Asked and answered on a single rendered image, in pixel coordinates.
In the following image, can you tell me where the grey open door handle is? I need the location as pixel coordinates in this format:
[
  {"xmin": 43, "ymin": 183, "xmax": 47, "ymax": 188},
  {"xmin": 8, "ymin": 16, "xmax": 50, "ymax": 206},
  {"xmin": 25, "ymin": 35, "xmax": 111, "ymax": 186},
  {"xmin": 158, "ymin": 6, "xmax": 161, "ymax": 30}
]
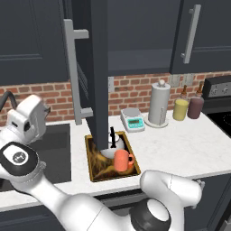
[{"xmin": 63, "ymin": 18, "xmax": 95, "ymax": 126}]

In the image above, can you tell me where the gold brown tray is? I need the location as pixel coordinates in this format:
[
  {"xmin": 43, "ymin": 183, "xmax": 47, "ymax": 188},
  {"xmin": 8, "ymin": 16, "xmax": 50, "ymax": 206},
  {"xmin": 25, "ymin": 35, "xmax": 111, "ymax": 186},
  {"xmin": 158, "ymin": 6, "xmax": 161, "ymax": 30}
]
[{"xmin": 84, "ymin": 130, "xmax": 142, "ymax": 183}]

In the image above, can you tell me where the yellow squeeze bottle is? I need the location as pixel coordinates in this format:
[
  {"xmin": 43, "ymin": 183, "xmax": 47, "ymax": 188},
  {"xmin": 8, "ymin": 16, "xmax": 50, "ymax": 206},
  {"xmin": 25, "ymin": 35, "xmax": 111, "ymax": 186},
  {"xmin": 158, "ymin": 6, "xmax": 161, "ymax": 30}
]
[{"xmin": 172, "ymin": 84, "xmax": 190, "ymax": 122}]

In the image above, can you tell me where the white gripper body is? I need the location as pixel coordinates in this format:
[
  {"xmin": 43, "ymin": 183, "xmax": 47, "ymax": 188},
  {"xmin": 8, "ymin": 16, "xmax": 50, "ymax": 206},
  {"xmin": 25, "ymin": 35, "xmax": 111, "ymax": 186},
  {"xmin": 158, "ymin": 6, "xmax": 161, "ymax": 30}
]
[{"xmin": 16, "ymin": 94, "xmax": 49, "ymax": 142}]

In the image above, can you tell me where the black stove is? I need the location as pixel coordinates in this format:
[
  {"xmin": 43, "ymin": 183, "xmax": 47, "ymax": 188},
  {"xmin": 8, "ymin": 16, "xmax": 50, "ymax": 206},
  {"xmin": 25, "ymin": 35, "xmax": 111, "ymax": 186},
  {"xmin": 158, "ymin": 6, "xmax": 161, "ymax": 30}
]
[{"xmin": 200, "ymin": 74, "xmax": 231, "ymax": 140}]

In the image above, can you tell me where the white kitchen scale teal display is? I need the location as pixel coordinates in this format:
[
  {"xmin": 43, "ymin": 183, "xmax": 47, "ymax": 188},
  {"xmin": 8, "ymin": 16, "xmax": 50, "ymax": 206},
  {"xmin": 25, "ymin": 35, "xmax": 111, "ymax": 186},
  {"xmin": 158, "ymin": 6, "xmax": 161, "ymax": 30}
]
[{"xmin": 120, "ymin": 106, "xmax": 146, "ymax": 134}]

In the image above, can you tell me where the grey wall outlet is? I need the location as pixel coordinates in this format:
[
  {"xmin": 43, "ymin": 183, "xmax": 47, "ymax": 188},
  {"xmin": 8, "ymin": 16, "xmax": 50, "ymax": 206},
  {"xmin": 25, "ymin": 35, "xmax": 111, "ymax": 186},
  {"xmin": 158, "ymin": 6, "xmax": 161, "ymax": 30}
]
[
  {"xmin": 182, "ymin": 73, "xmax": 195, "ymax": 86},
  {"xmin": 169, "ymin": 74, "xmax": 181, "ymax": 88},
  {"xmin": 107, "ymin": 76, "xmax": 116, "ymax": 94}
]

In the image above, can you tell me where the dark open cabinet interior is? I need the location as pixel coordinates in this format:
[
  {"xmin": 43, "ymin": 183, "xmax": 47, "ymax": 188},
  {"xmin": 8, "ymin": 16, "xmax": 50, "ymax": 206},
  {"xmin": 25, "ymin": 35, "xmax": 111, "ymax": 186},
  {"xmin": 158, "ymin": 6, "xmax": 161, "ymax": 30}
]
[{"xmin": 106, "ymin": 0, "xmax": 182, "ymax": 78}]

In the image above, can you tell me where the black tap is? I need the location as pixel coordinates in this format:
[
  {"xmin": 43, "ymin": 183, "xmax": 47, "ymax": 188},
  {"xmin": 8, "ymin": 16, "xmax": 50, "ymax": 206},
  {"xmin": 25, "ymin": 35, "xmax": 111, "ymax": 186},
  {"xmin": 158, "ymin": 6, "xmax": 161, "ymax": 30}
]
[{"xmin": 0, "ymin": 90, "xmax": 18, "ymax": 113}]

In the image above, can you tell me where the dark red squeeze bottle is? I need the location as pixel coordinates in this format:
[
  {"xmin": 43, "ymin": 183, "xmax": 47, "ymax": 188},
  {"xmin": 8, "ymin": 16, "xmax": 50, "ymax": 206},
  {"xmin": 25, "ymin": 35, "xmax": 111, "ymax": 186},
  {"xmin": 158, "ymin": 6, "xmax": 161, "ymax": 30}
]
[{"xmin": 187, "ymin": 82, "xmax": 206, "ymax": 120}]

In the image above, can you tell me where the grey cabinet door handle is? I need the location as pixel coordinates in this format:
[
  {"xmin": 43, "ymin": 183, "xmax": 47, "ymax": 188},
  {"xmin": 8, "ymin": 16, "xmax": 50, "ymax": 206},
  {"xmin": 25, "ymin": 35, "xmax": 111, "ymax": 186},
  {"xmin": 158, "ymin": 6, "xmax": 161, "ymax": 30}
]
[{"xmin": 180, "ymin": 4, "xmax": 202, "ymax": 65}]

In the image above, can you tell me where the white paper towel roll holder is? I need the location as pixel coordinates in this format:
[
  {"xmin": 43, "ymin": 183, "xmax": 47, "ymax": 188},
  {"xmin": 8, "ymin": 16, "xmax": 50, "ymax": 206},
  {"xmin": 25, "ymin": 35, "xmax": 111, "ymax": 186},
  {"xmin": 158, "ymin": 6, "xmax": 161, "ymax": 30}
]
[{"xmin": 143, "ymin": 79, "xmax": 171, "ymax": 129}]

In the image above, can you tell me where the dark cabinet door without handle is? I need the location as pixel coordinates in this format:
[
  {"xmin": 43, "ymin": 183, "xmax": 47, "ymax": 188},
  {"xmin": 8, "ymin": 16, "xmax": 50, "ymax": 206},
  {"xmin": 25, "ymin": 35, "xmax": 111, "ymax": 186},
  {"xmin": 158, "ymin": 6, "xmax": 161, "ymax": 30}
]
[{"xmin": 0, "ymin": 0, "xmax": 70, "ymax": 87}]

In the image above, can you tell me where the orange mug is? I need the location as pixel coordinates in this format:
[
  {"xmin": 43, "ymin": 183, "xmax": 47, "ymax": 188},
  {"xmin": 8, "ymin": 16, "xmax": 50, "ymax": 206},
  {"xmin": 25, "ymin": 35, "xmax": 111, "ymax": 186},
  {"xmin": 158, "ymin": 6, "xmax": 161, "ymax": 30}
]
[{"xmin": 113, "ymin": 149, "xmax": 136, "ymax": 173}]

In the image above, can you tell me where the dark cabinet door with handle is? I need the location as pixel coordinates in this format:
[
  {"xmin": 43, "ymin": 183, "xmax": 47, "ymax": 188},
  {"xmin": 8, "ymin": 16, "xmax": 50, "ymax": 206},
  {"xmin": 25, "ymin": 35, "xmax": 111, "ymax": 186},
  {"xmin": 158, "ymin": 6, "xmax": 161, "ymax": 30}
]
[{"xmin": 169, "ymin": 0, "xmax": 231, "ymax": 75}]

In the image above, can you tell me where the dark open cabinet door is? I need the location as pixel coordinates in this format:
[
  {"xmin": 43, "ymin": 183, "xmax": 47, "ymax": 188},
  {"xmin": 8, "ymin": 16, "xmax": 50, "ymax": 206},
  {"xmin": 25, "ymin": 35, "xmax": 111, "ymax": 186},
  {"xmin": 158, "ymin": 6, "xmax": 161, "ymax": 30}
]
[{"xmin": 70, "ymin": 0, "xmax": 109, "ymax": 152}]

